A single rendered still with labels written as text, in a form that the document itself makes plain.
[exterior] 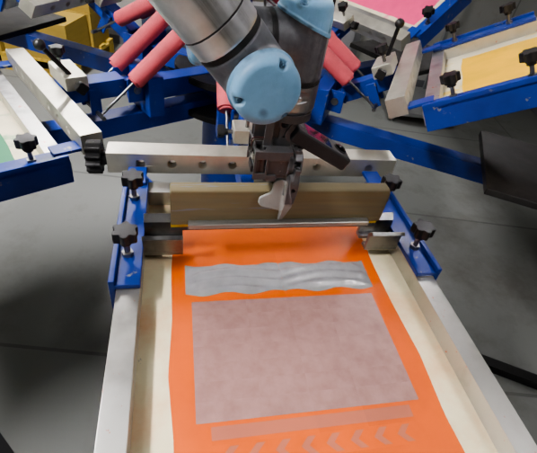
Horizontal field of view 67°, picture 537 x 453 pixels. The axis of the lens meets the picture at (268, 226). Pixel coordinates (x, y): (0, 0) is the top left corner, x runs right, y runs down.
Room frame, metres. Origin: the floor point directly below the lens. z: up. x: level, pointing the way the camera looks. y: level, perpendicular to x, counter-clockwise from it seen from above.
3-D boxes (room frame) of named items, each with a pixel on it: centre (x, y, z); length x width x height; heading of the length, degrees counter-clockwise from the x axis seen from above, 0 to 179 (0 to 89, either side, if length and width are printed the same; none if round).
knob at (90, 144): (0.74, 0.39, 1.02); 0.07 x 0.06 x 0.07; 16
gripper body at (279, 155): (0.60, 0.01, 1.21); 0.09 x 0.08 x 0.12; 106
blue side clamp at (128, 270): (0.56, 0.26, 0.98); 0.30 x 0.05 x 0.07; 16
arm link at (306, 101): (0.60, 0.00, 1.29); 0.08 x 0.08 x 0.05
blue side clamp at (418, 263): (0.71, -0.28, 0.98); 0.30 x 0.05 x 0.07; 16
